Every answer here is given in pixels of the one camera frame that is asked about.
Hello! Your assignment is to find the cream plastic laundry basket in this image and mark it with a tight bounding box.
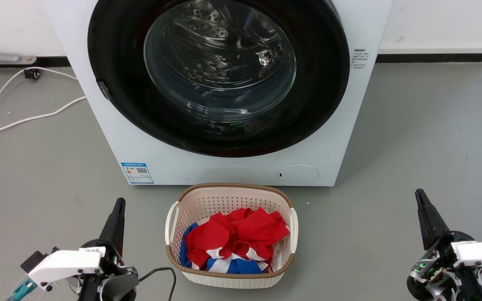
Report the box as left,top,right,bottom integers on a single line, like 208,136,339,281
165,183,299,289

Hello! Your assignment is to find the blue and white garment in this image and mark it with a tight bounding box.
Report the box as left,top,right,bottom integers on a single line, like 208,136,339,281
179,223,269,275

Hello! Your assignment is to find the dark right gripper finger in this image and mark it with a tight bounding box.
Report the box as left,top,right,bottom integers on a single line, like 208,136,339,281
419,189,451,245
415,189,437,250

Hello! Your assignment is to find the round white filter cover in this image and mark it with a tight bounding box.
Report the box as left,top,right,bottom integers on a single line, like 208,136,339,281
277,164,319,186

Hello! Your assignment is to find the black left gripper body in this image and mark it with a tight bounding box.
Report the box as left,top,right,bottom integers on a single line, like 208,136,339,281
69,238,140,301

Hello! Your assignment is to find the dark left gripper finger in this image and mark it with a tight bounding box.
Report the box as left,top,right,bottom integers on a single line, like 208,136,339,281
114,198,126,256
98,198,121,247

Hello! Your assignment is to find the teal cable connector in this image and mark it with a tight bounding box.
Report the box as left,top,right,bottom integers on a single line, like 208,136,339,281
6,279,37,301

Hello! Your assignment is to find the blue white energy label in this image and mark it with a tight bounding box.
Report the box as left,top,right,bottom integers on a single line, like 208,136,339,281
121,162,154,185

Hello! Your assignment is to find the red garment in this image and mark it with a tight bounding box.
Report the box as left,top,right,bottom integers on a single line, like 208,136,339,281
185,207,290,270

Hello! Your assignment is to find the black round washer door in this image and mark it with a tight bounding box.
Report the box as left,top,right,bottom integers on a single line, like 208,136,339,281
87,0,350,158

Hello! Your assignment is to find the white front-load washing machine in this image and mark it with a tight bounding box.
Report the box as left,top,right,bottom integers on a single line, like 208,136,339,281
42,0,394,187

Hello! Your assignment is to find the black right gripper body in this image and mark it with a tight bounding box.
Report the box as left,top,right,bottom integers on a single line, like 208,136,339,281
406,231,482,301

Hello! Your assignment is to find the small black text sticker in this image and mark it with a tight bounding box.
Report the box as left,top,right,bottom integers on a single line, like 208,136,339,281
351,48,368,70

